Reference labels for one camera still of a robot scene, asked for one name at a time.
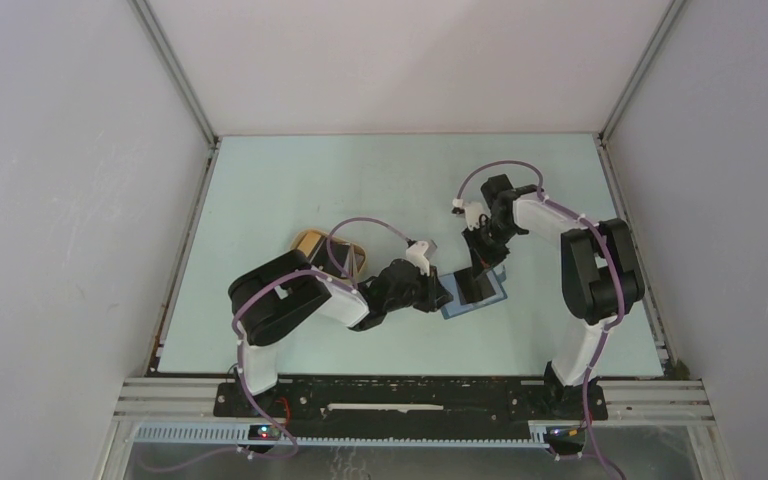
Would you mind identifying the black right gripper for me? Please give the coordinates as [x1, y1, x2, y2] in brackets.
[462, 219, 521, 280]

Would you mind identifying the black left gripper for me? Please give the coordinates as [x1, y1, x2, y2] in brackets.
[384, 262, 452, 312]

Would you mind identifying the blue card holder wallet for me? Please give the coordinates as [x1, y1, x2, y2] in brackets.
[440, 265, 507, 319]

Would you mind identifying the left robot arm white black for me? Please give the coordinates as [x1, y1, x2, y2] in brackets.
[228, 241, 453, 417]

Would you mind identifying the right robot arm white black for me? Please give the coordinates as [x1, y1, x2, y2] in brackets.
[452, 175, 645, 418]

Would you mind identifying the beige oval card tray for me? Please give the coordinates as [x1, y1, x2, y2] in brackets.
[290, 229, 367, 280]

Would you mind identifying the gold credit card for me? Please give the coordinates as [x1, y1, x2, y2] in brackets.
[291, 230, 324, 257]

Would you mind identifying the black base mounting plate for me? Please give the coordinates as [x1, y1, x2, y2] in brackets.
[213, 375, 608, 441]

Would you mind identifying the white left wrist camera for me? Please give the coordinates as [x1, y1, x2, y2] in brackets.
[405, 240, 437, 276]

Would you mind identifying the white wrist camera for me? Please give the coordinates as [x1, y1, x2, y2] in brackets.
[405, 240, 437, 276]
[451, 198, 490, 231]

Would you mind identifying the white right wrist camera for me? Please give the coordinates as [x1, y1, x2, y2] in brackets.
[451, 198, 490, 231]

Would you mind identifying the aluminium frame rail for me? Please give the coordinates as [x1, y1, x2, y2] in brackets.
[94, 377, 736, 479]

